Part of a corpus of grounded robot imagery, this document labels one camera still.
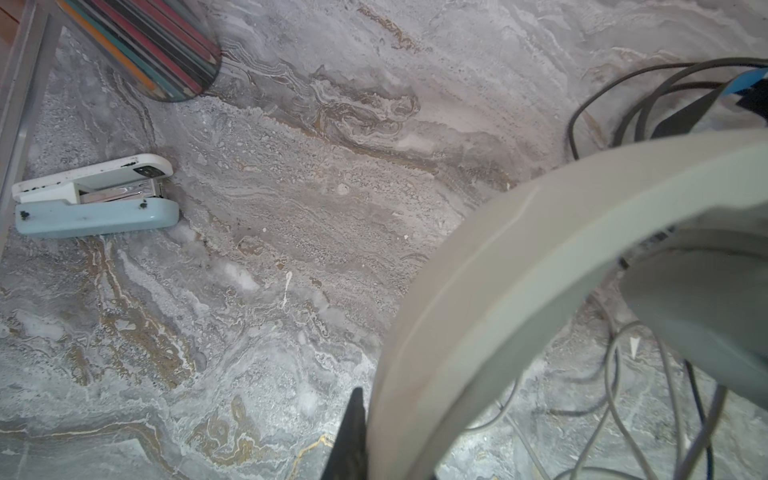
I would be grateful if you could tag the white headphones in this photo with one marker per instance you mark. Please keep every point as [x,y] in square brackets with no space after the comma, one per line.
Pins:
[503,284]

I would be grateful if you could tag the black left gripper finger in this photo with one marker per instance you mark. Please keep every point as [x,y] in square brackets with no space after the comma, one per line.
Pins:
[348,457]

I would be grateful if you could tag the light blue stapler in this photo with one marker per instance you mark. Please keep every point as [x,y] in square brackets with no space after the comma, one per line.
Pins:
[115,196]

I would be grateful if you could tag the clear pencil jar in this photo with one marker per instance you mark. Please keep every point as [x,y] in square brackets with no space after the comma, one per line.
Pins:
[165,49]

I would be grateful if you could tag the aluminium wall rail left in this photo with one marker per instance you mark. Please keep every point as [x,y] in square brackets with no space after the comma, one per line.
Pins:
[23,87]

